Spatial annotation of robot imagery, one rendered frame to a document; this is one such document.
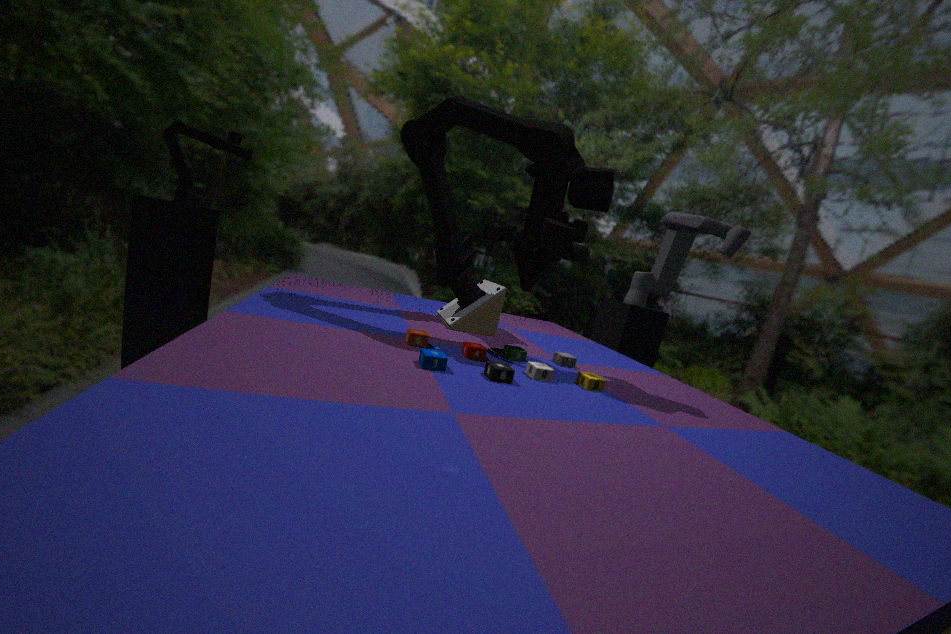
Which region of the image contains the red block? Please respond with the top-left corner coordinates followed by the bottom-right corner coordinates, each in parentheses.
top-left (461, 342), bottom-right (487, 361)

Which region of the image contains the blue block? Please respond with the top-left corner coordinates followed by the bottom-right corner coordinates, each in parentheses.
top-left (418, 349), bottom-right (448, 372)

